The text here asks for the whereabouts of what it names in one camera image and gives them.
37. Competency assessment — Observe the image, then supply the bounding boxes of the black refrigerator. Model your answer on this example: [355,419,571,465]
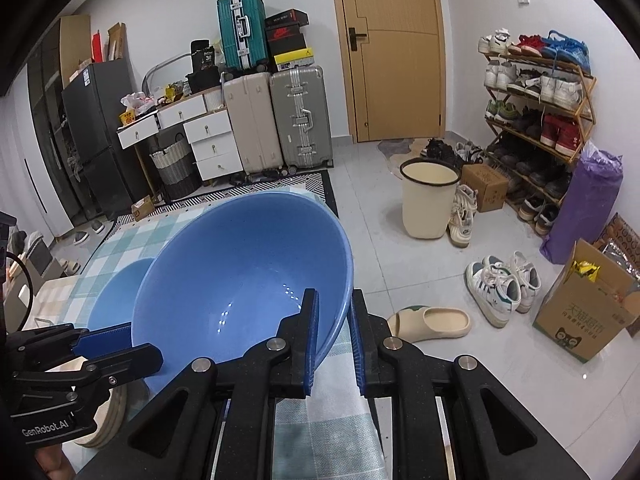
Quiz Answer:
[62,58,151,217]

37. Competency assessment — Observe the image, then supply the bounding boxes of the cream waste bin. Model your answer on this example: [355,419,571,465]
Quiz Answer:
[399,158,461,240]

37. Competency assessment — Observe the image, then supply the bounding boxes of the stacked shoe boxes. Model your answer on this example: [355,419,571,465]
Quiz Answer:
[265,9,314,73]

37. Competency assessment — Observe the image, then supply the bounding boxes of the grey aluminium suitcase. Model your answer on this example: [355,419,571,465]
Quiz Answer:
[269,65,333,170]

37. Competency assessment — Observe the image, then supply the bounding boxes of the open cardboard box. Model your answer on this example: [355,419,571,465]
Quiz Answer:
[533,240,639,363]

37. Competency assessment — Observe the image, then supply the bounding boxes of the wooden door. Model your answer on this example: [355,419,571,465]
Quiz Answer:
[334,0,446,142]

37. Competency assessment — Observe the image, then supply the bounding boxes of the purple bag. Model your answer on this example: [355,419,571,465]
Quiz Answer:
[540,141,624,264]

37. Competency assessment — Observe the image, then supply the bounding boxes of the small cardboard box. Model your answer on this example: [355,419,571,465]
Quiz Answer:
[461,164,509,212]

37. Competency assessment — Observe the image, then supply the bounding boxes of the beige suitcase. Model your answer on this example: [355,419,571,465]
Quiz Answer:
[222,73,284,174]

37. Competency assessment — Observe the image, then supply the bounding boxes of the black cable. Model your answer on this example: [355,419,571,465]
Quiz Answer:
[3,250,36,334]

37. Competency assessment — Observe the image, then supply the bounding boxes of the beige checkered tablecloth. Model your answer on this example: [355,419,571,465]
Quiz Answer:
[24,275,79,330]

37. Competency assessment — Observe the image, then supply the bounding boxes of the wooden shoe rack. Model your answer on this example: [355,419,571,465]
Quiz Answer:
[477,28,597,236]

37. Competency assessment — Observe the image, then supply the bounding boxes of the person's left hand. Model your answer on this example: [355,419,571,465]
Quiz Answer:
[35,444,76,480]

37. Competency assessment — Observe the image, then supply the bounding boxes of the cream slipper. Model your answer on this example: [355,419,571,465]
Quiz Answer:
[387,306,472,344]

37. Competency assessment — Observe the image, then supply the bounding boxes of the blue bowl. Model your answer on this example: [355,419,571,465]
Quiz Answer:
[131,192,354,393]
[87,258,154,330]

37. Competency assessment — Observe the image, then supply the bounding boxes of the white drawer desk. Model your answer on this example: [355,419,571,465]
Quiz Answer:
[118,87,244,181]

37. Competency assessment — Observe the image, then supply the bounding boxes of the white green sneaker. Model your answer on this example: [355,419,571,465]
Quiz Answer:
[464,255,522,328]

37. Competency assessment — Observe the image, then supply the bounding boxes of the woven laundry basket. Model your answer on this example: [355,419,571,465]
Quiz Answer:
[150,138,202,202]

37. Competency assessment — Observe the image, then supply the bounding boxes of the teal suitcase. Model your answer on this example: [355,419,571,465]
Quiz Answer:
[217,0,269,72]

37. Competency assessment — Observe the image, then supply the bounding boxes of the teal checkered tablecloth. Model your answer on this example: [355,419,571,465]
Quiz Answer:
[61,185,386,479]

